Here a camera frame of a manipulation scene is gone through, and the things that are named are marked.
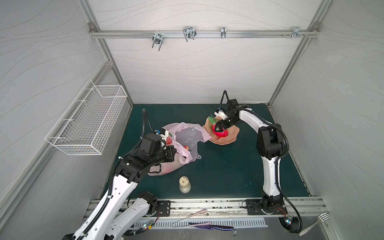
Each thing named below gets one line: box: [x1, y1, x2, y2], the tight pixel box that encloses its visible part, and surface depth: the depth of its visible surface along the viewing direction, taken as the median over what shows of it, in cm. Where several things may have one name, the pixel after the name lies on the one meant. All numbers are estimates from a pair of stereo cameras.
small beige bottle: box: [179, 176, 192, 194], surface depth 75 cm
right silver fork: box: [299, 211, 332, 236], surface depth 72 cm
